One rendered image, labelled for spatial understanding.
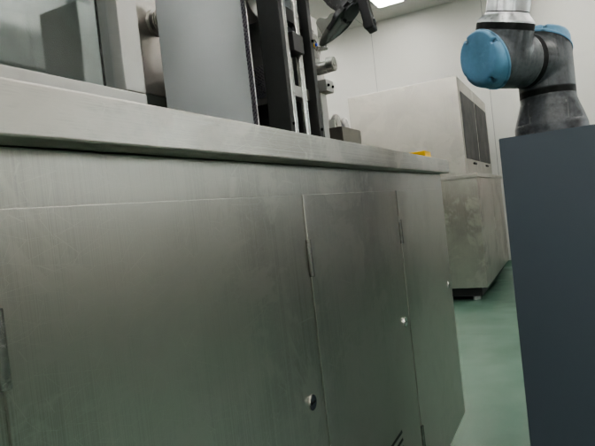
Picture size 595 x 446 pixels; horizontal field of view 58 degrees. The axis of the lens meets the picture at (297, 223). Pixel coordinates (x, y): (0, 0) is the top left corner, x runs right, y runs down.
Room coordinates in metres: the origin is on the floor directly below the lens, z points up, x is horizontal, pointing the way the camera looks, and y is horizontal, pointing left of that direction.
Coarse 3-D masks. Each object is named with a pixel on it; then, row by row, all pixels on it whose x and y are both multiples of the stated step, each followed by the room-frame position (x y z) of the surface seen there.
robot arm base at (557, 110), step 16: (528, 96) 1.19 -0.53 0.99; (544, 96) 1.17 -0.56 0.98; (560, 96) 1.16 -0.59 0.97; (576, 96) 1.17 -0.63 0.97; (528, 112) 1.20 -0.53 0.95; (544, 112) 1.16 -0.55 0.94; (560, 112) 1.14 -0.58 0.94; (576, 112) 1.16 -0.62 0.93; (528, 128) 1.18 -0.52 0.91; (544, 128) 1.15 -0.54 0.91; (560, 128) 1.14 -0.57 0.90
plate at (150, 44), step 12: (144, 0) 1.43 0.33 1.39; (144, 12) 1.43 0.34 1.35; (144, 24) 1.42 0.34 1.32; (144, 36) 1.42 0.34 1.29; (156, 36) 1.46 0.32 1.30; (144, 48) 1.41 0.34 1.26; (156, 48) 1.45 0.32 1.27; (144, 60) 1.41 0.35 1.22; (156, 60) 1.45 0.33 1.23; (144, 72) 1.40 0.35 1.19; (156, 72) 1.44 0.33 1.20; (156, 84) 1.44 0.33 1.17
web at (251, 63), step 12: (240, 0) 1.25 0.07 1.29; (252, 24) 1.41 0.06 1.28; (252, 36) 1.41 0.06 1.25; (252, 48) 1.41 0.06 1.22; (252, 60) 1.41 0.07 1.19; (252, 72) 1.25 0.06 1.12; (252, 84) 1.25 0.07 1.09; (264, 84) 1.42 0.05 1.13; (252, 96) 1.25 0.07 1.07; (264, 96) 1.47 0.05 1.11; (252, 108) 1.25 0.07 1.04
